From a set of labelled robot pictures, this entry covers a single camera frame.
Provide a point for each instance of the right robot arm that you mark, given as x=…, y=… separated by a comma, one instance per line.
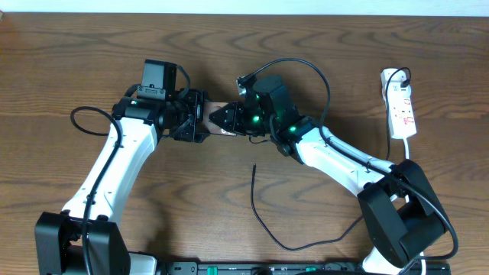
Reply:
x=401, y=211

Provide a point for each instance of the white power strip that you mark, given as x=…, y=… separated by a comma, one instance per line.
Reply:
x=396, y=92

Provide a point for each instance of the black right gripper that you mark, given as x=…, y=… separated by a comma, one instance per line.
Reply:
x=233, y=111

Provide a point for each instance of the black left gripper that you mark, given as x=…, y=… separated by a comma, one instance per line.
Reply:
x=194, y=132

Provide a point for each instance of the bronze Galaxy smartphone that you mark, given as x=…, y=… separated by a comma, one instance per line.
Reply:
x=212, y=122

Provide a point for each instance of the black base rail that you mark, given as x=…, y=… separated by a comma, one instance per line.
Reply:
x=284, y=268

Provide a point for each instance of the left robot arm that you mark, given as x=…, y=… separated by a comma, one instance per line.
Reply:
x=84, y=238

